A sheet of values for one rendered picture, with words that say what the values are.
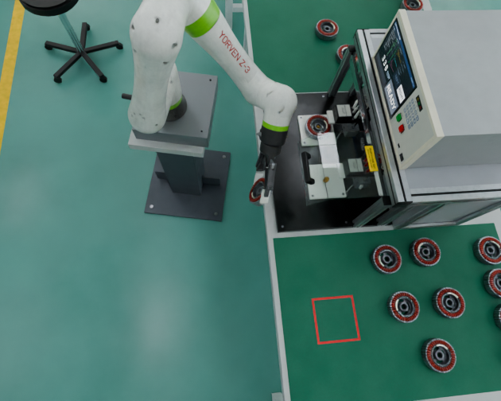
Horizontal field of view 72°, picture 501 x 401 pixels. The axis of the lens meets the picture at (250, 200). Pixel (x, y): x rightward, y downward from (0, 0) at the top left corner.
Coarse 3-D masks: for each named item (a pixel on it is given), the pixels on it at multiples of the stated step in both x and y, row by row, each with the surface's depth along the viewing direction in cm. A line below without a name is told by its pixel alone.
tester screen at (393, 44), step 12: (396, 24) 105; (396, 36) 105; (384, 48) 113; (396, 48) 105; (396, 60) 106; (384, 72) 114; (408, 72) 100; (384, 84) 114; (408, 84) 100; (396, 96) 107
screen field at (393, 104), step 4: (388, 84) 111; (392, 84) 109; (384, 88) 114; (388, 88) 112; (392, 88) 109; (388, 92) 112; (392, 92) 109; (388, 96) 112; (392, 96) 109; (388, 100) 112; (392, 100) 110; (396, 100) 107; (388, 104) 112; (392, 104) 110; (396, 104) 107; (392, 108) 110; (396, 108) 107; (392, 112) 110
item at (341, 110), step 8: (336, 104) 138; (344, 104) 138; (328, 112) 141; (336, 112) 137; (344, 112) 137; (368, 112) 140; (328, 120) 140; (336, 120) 138; (344, 120) 138; (352, 120) 138; (360, 120) 139
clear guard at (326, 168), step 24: (312, 144) 116; (336, 144) 115; (360, 144) 116; (312, 168) 114; (336, 168) 112; (360, 168) 113; (312, 192) 113; (336, 192) 109; (360, 192) 110; (384, 192) 110
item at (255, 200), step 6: (258, 180) 133; (264, 180) 130; (252, 186) 135; (258, 186) 134; (252, 192) 133; (258, 192) 132; (270, 192) 127; (252, 198) 131; (258, 198) 127; (258, 204) 129
